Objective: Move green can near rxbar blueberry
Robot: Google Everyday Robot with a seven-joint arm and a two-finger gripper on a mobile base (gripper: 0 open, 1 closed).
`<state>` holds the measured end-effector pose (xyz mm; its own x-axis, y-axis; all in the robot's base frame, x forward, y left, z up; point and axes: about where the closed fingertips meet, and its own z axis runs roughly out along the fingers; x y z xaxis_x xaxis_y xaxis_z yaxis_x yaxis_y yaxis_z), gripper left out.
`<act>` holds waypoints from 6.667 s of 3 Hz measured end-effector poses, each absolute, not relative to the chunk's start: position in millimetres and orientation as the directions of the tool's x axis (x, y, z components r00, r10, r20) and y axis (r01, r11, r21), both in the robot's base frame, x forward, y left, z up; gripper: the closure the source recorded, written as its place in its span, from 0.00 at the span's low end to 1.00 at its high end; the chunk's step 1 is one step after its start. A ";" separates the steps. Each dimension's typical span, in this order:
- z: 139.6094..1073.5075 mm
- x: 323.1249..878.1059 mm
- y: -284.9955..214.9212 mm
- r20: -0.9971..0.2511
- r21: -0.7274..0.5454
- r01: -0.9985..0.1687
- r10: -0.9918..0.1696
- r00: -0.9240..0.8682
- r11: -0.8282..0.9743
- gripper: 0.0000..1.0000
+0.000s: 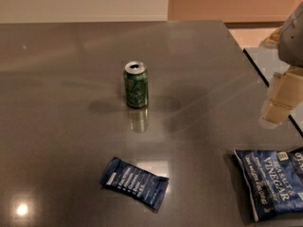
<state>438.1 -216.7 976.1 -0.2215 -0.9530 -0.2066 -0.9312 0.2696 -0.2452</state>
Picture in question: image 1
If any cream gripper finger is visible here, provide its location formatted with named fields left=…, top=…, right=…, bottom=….
left=258, top=67, right=303, bottom=130

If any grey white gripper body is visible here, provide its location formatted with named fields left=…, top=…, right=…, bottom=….
left=277, top=2, right=303, bottom=67

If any green soda can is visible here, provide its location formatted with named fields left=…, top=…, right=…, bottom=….
left=123, top=61, right=149, bottom=109

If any blue rxbar blueberry wrapper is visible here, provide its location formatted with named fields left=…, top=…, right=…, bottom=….
left=100, top=157, right=169, bottom=211

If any blue salt vinegar chips bag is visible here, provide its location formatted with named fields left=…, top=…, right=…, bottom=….
left=234, top=148, right=303, bottom=222

